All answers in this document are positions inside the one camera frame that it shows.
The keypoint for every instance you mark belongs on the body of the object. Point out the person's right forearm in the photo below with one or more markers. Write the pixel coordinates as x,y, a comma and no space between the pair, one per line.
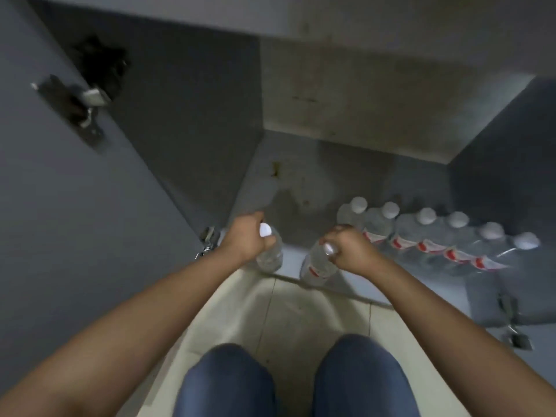
456,334

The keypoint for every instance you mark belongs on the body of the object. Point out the person's left leg blue jeans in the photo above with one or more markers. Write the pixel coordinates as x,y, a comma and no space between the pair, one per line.
226,382

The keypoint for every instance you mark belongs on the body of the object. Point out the person's right leg blue jeans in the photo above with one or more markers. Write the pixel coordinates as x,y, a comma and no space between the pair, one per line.
360,377

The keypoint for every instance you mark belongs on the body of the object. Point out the person's leg blue jeans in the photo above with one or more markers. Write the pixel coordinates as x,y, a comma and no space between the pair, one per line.
226,382
360,377

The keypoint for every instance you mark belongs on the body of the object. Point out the row of plastic water bottles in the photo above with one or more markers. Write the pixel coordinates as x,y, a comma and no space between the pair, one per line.
434,238

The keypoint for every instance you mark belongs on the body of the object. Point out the person's left hand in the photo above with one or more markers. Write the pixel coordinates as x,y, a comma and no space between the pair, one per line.
243,238

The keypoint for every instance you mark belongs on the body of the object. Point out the person's right hand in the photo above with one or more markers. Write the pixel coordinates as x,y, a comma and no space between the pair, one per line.
354,254

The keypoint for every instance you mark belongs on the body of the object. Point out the gray cabinet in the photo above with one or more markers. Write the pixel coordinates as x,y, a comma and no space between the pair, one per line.
347,104

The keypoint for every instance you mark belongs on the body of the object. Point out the clear water bottle red label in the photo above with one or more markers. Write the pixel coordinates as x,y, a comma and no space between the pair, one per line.
316,267

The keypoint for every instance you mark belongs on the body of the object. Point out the person's right fingers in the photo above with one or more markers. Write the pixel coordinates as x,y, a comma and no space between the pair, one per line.
333,238

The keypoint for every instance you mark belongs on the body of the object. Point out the clear water bottle white cap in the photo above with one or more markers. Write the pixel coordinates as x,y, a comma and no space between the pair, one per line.
270,255

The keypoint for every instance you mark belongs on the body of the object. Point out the person's left fingers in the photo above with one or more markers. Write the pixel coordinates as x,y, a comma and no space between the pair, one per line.
268,241

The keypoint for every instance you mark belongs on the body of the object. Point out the metal cabinet hinge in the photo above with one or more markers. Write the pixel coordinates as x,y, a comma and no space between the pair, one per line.
209,241
512,319
82,104

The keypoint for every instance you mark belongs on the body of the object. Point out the gray cabinet door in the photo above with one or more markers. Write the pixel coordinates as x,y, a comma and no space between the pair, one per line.
536,295
65,212

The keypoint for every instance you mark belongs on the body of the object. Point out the person's left forearm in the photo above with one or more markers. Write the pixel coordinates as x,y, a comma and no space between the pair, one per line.
121,330

